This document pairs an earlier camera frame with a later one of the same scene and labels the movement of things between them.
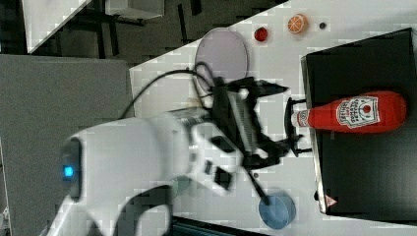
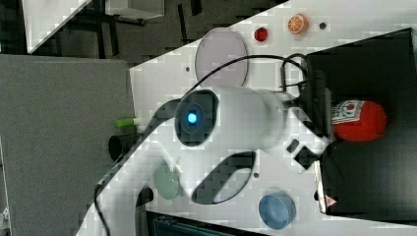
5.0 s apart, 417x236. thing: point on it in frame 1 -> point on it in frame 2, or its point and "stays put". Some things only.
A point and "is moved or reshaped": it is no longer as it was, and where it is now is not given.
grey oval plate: x=223 y=52 stays put
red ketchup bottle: x=370 y=112 is moved or reshaped
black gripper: x=239 y=120 -> x=316 y=101
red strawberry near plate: x=261 y=33 stays put
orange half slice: x=297 y=24 stays put
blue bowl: x=280 y=211 stays put
